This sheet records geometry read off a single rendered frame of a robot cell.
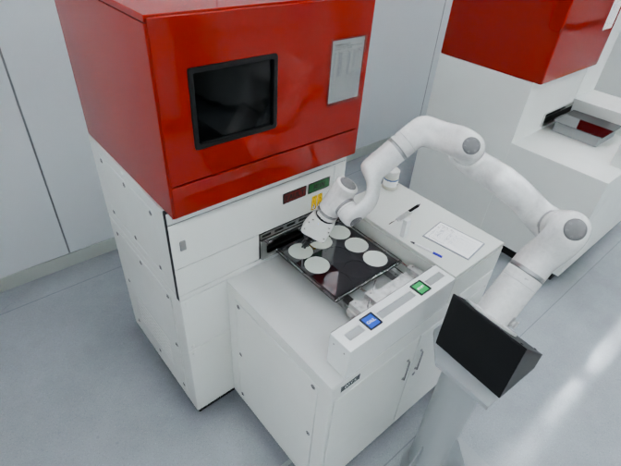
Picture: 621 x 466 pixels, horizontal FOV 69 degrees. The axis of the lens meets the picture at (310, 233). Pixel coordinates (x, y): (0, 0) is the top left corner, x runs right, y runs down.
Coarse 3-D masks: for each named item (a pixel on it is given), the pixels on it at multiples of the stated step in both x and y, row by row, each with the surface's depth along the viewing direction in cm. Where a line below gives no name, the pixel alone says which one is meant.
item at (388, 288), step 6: (402, 276) 178; (408, 276) 178; (390, 282) 175; (396, 282) 175; (402, 282) 175; (384, 288) 172; (390, 288) 172; (396, 288) 172; (378, 294) 169; (384, 294) 169; (360, 300) 166; (366, 300) 166; (366, 306) 164; (348, 312) 162
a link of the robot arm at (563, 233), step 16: (544, 224) 141; (560, 224) 133; (576, 224) 132; (544, 240) 137; (560, 240) 134; (576, 240) 132; (528, 256) 141; (544, 256) 139; (560, 256) 137; (528, 272) 141; (544, 272) 140
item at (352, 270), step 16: (336, 224) 200; (336, 240) 190; (368, 240) 191; (288, 256) 180; (320, 256) 181; (336, 256) 182; (352, 256) 182; (336, 272) 175; (352, 272) 175; (368, 272) 176; (336, 288) 167
